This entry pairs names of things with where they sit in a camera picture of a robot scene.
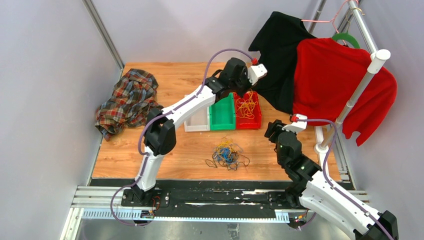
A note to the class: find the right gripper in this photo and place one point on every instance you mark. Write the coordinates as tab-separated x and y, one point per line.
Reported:
275	129

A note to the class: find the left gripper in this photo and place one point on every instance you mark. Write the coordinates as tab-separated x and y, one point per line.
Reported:
250	85

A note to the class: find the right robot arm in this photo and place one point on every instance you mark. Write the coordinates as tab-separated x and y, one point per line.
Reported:
313	189

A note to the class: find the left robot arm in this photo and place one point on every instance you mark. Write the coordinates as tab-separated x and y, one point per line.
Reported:
158	137

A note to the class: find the red plastic bin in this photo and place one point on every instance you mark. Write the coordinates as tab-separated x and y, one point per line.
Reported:
247	111

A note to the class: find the green plastic bin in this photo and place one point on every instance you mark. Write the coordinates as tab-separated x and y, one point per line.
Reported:
222	115

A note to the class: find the black t-shirt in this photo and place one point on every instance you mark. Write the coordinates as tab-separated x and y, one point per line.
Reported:
277	42

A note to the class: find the white plastic bin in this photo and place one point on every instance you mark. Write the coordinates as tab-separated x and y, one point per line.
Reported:
199	122

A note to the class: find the red t-shirt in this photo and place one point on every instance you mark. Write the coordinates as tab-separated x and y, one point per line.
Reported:
326	76

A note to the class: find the pink hanger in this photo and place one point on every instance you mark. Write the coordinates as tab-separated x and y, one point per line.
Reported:
345	9

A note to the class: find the green hanger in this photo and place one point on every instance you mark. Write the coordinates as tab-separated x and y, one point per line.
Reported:
347	38

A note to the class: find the plaid shirt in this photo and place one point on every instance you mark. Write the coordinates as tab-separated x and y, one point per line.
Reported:
133	96

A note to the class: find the white clothes rack pole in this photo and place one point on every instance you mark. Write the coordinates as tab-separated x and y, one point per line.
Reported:
378	59

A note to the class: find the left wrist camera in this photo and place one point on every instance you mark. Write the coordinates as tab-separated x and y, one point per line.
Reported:
256	72

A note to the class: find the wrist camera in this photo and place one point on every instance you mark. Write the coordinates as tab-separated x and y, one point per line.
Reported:
298	123
256	72

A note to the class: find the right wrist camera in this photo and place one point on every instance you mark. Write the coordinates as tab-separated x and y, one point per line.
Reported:
298	123

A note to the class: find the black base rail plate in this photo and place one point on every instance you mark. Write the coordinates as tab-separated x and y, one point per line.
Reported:
215	199

